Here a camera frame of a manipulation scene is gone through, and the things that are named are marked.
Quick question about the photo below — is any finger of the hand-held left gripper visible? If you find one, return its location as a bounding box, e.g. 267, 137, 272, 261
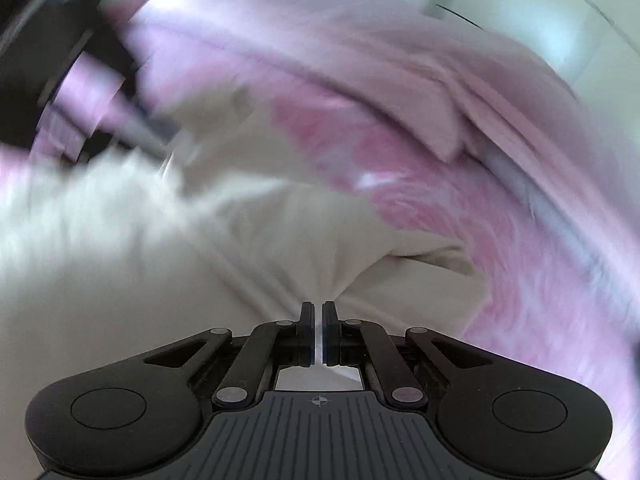
112, 96, 177, 159

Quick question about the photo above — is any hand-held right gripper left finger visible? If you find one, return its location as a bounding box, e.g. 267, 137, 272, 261
143, 301, 317, 411

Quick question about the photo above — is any cream fleece garment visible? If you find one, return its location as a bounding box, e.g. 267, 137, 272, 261
0, 85, 493, 456

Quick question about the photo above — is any pink rose blanket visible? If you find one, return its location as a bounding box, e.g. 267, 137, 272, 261
265, 92, 640, 466

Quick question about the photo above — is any black cable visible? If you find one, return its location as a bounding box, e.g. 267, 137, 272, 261
434, 4, 483, 30

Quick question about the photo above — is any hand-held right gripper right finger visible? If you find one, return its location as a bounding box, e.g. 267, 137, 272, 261
321, 301, 494, 409

